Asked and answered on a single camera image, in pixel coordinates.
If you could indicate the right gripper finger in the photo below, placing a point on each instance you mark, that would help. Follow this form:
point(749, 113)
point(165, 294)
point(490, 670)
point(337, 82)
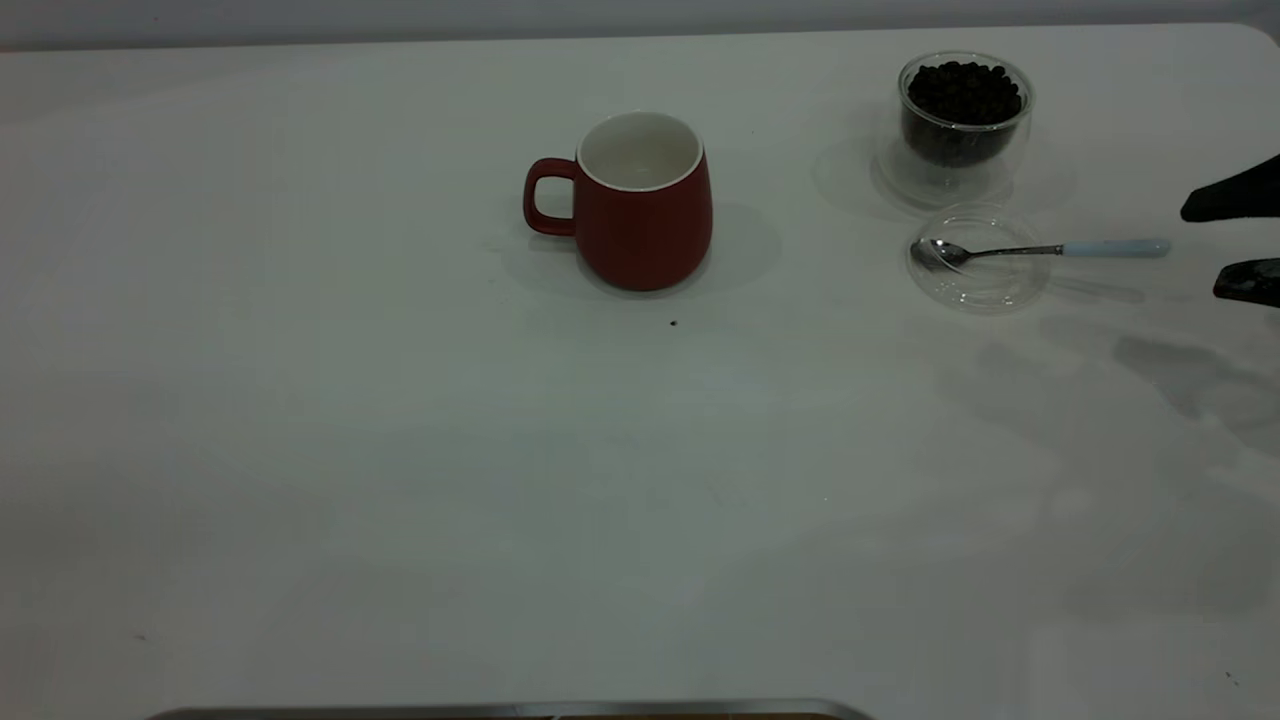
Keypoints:
point(1250, 282)
point(1245, 198)

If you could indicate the red ceramic mug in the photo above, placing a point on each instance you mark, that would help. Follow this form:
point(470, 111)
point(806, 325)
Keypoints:
point(640, 240)

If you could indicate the clear glass lid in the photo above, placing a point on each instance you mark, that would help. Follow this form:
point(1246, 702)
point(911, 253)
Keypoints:
point(985, 290)

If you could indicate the coffee beans heap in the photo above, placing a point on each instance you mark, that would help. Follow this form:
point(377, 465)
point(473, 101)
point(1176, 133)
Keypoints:
point(965, 100)

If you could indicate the clear glass bowl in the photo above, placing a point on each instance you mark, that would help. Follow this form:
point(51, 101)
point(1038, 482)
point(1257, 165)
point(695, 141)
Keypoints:
point(960, 178)

